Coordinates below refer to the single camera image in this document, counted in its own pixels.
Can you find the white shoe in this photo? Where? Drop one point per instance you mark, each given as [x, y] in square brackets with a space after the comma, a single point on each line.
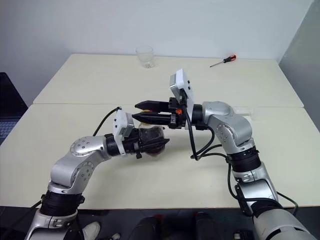
[91, 231]

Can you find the clear plastic drink bottle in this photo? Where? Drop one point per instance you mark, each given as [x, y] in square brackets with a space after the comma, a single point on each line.
[152, 135]

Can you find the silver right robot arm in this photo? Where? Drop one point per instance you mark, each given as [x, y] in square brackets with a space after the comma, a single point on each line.
[230, 117]

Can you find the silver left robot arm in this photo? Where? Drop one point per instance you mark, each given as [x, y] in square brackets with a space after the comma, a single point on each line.
[82, 150]

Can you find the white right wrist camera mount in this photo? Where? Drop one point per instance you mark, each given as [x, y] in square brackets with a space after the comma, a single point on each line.
[183, 82]

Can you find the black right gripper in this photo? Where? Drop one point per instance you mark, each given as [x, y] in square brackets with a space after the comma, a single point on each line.
[178, 117]

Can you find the dark laptop computer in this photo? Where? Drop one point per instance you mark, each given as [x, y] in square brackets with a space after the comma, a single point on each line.
[11, 100]

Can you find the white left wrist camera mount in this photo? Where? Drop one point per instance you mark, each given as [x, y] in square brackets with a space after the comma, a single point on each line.
[121, 122]

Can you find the clear glass tumbler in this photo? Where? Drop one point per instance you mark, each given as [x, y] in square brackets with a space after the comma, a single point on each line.
[145, 53]

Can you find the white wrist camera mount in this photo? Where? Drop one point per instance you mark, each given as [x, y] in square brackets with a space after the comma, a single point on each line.
[183, 82]
[121, 122]

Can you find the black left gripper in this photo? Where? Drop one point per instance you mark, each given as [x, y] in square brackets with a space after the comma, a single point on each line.
[132, 143]

